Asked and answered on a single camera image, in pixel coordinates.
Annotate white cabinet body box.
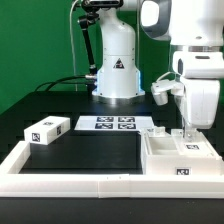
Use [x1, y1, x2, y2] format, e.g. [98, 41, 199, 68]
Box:
[140, 129, 224, 176]

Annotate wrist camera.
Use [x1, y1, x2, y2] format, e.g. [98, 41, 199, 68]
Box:
[151, 79, 184, 106]

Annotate white marker base plate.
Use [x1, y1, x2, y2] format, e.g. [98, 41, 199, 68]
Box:
[75, 116, 154, 131]

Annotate black cables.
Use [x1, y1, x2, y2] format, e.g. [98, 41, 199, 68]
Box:
[35, 75, 98, 92]

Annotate white cabinet top block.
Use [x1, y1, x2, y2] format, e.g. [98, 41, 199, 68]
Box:
[24, 116, 70, 145]

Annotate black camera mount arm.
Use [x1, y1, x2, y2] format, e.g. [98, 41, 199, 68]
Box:
[73, 0, 118, 76]

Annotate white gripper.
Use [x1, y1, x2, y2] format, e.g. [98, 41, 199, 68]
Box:
[172, 51, 224, 140]

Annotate white thin cable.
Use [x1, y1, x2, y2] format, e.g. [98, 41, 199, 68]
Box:
[69, 0, 83, 92]

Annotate white frame fence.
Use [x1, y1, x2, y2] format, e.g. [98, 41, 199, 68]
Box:
[0, 141, 224, 198]

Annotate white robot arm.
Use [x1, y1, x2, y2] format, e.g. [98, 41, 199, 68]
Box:
[93, 0, 224, 139]

